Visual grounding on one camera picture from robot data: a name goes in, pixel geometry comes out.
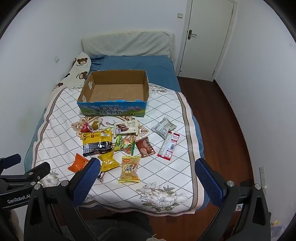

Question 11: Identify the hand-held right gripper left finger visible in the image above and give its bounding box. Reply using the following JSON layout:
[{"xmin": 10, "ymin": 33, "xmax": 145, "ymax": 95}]
[{"xmin": 24, "ymin": 158, "xmax": 102, "ymax": 241}]

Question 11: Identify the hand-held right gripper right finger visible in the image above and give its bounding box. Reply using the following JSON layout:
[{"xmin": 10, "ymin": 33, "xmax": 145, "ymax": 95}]
[{"xmin": 195, "ymin": 158, "xmax": 271, "ymax": 241}]

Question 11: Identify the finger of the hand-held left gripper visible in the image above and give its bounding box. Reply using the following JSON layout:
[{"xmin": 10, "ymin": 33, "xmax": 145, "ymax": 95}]
[
  {"xmin": 24, "ymin": 162, "xmax": 51, "ymax": 183},
  {"xmin": 0, "ymin": 153, "xmax": 22, "ymax": 172}
]

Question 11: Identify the clear colourful candy packet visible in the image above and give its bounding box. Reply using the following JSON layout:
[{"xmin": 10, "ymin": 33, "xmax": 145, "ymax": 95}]
[{"xmin": 121, "ymin": 137, "xmax": 136, "ymax": 156}]

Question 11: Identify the grey white snack packet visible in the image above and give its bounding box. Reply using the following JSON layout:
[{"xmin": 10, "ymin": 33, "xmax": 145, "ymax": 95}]
[{"xmin": 151, "ymin": 117, "xmax": 176, "ymax": 139}]

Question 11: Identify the printed cardboard box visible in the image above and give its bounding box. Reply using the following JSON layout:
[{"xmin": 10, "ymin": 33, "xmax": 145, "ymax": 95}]
[{"xmin": 77, "ymin": 70, "xmax": 149, "ymax": 117}]

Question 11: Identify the orange snack packet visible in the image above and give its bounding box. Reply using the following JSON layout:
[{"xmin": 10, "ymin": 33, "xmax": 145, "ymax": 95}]
[{"xmin": 68, "ymin": 153, "xmax": 89, "ymax": 173}]

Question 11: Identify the small plain yellow packet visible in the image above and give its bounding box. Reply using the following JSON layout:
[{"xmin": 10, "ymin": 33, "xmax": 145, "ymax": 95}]
[{"xmin": 97, "ymin": 151, "xmax": 121, "ymax": 172}]

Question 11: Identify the yellow and black snack packet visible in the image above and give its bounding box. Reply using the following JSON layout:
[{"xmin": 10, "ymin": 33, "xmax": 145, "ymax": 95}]
[{"xmin": 80, "ymin": 128, "xmax": 114, "ymax": 156}]

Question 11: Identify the white checked floral blanket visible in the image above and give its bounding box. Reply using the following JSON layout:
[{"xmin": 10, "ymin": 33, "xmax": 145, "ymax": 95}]
[{"xmin": 33, "ymin": 82, "xmax": 204, "ymax": 217}]

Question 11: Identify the yellow cracker packet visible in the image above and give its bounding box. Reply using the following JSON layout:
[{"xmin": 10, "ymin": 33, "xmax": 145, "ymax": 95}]
[{"xmin": 118, "ymin": 155, "xmax": 142, "ymax": 183}]

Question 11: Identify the small green snack packet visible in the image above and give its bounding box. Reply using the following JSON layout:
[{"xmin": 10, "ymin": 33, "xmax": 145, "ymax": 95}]
[{"xmin": 114, "ymin": 135, "xmax": 124, "ymax": 151}]

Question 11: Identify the red white long packet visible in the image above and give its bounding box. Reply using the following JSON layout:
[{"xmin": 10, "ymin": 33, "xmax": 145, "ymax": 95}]
[{"xmin": 157, "ymin": 131, "xmax": 181, "ymax": 161}]

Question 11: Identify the clear braised egg packet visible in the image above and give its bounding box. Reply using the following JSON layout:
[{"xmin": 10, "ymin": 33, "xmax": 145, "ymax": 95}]
[{"xmin": 90, "ymin": 118, "xmax": 104, "ymax": 131}]

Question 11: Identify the white chocolate biscuit packet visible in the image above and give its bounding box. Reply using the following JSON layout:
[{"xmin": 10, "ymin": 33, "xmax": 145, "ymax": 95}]
[{"xmin": 113, "ymin": 120, "xmax": 140, "ymax": 135}]

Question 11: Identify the brown snack packet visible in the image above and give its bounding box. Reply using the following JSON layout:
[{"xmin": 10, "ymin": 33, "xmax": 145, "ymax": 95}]
[{"xmin": 135, "ymin": 137, "xmax": 156, "ymax": 158}]

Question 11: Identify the clear plastic bag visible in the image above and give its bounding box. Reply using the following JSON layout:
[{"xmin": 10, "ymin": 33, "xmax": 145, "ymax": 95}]
[{"xmin": 269, "ymin": 219, "xmax": 285, "ymax": 238}]

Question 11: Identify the bear print pillow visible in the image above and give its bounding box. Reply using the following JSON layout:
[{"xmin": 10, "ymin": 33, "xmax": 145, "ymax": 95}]
[{"xmin": 52, "ymin": 52, "xmax": 92, "ymax": 91}]

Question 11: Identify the blue ruffled pillow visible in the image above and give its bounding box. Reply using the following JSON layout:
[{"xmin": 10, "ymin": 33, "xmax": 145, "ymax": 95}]
[{"xmin": 89, "ymin": 56, "xmax": 107, "ymax": 73}]

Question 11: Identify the bed with blue sheet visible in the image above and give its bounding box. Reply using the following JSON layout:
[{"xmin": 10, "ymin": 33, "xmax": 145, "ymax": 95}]
[{"xmin": 24, "ymin": 55, "xmax": 206, "ymax": 211}]

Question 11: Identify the white quilted headboard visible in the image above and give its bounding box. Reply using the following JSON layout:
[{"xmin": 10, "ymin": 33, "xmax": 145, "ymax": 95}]
[{"xmin": 81, "ymin": 31, "xmax": 175, "ymax": 62}]

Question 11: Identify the white door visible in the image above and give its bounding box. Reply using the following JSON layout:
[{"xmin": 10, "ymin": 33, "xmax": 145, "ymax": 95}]
[{"xmin": 175, "ymin": 0, "xmax": 237, "ymax": 82}]

